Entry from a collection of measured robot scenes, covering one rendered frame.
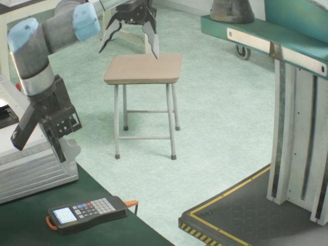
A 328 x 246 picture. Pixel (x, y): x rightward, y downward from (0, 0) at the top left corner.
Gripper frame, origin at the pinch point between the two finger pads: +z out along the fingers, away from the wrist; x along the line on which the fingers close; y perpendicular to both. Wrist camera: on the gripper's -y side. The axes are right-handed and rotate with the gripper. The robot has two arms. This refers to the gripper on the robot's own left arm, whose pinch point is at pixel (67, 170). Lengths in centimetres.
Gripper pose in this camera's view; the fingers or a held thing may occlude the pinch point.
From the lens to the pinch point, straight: 116.5
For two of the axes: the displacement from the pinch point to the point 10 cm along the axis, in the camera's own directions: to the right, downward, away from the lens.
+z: 2.7, 8.1, 5.3
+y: 8.3, -4.7, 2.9
